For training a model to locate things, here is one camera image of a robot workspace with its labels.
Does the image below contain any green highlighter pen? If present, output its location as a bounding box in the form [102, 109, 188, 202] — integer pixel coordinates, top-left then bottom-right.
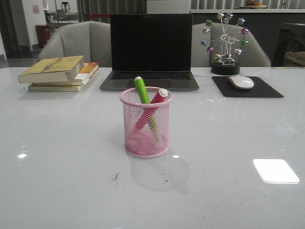
[134, 76, 161, 141]

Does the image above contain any pink highlighter pen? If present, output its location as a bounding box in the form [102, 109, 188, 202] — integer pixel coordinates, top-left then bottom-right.
[135, 88, 168, 130]

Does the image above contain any pink mesh pen holder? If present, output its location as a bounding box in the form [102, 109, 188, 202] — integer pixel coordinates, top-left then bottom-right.
[120, 87, 173, 158]

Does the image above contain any grey open laptop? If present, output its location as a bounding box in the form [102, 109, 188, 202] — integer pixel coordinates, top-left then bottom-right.
[100, 13, 199, 91]

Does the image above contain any orange middle book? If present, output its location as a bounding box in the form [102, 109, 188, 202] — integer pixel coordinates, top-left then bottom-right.
[33, 62, 99, 86]

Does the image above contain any ferris wheel desk ornament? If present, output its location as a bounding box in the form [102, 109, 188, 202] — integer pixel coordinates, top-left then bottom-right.
[201, 12, 250, 75]

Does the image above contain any grey right armchair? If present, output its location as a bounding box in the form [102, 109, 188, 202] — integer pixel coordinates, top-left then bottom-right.
[191, 22, 271, 67]

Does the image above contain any grey armchair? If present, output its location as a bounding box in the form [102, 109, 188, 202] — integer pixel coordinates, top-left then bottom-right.
[191, 22, 271, 67]
[38, 21, 112, 67]

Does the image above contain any grey left armchair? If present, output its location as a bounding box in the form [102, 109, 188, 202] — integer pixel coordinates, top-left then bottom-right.
[38, 21, 112, 67]

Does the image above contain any white computer mouse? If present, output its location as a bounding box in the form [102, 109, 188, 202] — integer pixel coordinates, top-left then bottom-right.
[228, 75, 254, 89]

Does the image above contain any yellow top book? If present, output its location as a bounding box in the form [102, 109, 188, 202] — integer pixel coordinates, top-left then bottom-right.
[18, 55, 84, 83]

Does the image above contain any black mouse pad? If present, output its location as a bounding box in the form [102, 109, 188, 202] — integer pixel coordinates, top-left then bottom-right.
[212, 76, 284, 98]

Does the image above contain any bottom pale book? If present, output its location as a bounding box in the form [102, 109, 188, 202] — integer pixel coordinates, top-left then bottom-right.
[28, 71, 98, 92]

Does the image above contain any red trash bin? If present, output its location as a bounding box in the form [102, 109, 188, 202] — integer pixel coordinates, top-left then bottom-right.
[35, 24, 51, 48]

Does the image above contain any fruit bowl on counter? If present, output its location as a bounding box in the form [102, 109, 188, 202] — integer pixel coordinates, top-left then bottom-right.
[245, 0, 267, 9]

